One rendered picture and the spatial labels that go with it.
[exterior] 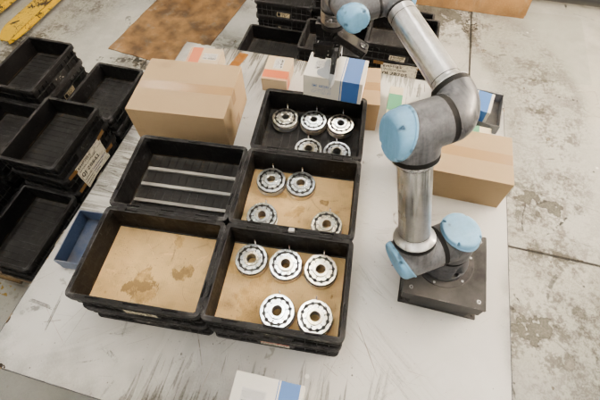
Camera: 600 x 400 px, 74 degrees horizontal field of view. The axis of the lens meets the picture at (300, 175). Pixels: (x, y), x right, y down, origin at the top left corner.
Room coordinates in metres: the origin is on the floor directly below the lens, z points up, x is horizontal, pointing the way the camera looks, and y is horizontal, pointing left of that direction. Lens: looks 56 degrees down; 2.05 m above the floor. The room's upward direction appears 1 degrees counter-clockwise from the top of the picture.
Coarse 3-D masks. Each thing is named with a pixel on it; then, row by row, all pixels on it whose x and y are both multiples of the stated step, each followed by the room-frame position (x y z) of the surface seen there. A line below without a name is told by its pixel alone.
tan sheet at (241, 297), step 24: (288, 264) 0.48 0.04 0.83; (336, 264) 0.47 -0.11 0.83; (240, 288) 0.40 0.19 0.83; (264, 288) 0.40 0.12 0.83; (288, 288) 0.40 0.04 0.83; (312, 288) 0.40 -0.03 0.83; (336, 288) 0.39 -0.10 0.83; (216, 312) 0.33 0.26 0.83; (240, 312) 0.33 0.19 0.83; (336, 312) 0.32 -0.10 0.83; (336, 336) 0.26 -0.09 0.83
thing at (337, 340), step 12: (228, 228) 0.56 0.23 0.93; (240, 228) 0.56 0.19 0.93; (252, 228) 0.56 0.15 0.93; (264, 228) 0.56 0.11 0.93; (324, 240) 0.51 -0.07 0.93; (336, 240) 0.51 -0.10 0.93; (348, 240) 0.51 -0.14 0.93; (348, 252) 0.47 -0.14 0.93; (216, 264) 0.44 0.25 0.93; (348, 264) 0.44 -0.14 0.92; (216, 276) 0.41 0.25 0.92; (348, 276) 0.40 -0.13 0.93; (348, 288) 0.36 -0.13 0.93; (204, 300) 0.34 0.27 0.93; (348, 300) 0.33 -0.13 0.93; (204, 312) 0.30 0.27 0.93; (228, 324) 0.27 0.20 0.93; (240, 324) 0.27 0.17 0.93; (252, 324) 0.27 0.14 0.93; (288, 336) 0.24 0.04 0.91; (300, 336) 0.24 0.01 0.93; (312, 336) 0.24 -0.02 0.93; (324, 336) 0.24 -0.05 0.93
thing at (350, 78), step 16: (320, 64) 1.06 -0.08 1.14; (352, 64) 1.05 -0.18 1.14; (368, 64) 1.06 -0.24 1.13; (304, 80) 1.01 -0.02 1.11; (320, 80) 1.00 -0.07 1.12; (336, 80) 0.98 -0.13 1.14; (352, 80) 0.98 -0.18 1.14; (320, 96) 0.99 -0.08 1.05; (336, 96) 0.98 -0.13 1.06; (352, 96) 0.97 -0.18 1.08
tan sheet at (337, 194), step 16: (256, 176) 0.82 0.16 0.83; (288, 176) 0.81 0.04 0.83; (256, 192) 0.75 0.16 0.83; (320, 192) 0.74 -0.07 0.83; (336, 192) 0.74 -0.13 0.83; (352, 192) 0.74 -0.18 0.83; (288, 208) 0.68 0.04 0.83; (304, 208) 0.68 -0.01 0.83; (320, 208) 0.68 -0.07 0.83; (336, 208) 0.68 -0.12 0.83; (288, 224) 0.62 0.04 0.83; (304, 224) 0.62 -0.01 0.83
